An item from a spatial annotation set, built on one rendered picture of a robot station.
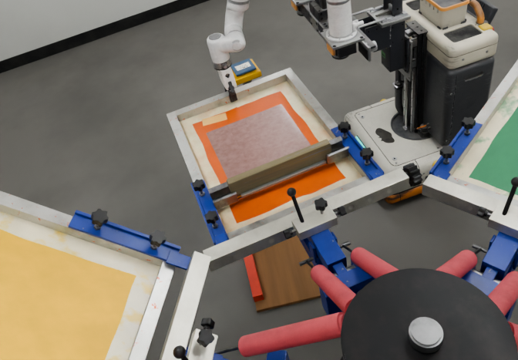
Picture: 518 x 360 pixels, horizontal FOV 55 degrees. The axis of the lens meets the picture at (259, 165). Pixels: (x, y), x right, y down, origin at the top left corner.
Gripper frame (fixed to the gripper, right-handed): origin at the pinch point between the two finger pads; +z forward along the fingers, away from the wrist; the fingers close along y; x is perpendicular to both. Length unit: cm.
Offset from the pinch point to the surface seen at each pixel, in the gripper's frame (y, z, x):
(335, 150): -56, 0, -22
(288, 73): -2.2, -0.9, -26.8
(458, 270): -125, -17, -21
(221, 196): -56, 0, 22
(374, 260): -113, -16, -6
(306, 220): -88, -10, 2
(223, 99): -1.9, 0.1, 4.0
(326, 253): -99, -6, 1
